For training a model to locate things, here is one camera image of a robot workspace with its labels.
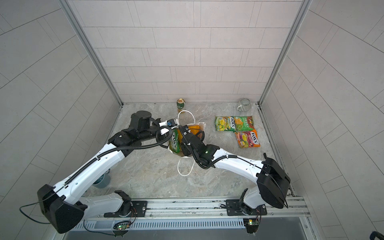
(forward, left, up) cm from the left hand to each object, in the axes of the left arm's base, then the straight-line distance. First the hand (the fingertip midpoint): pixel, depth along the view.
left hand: (177, 124), depth 71 cm
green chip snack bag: (+18, -41, -25) cm, 52 cm away
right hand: (-2, -2, -14) cm, 15 cm away
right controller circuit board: (-38, -35, -27) cm, 59 cm away
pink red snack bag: (+6, -42, -24) cm, 49 cm away
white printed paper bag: (+2, -12, -3) cm, 13 cm away
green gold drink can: (+30, +3, -19) cm, 36 cm away
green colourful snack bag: (+18, -28, -25) cm, 42 cm away
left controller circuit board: (-39, +22, -23) cm, 50 cm away
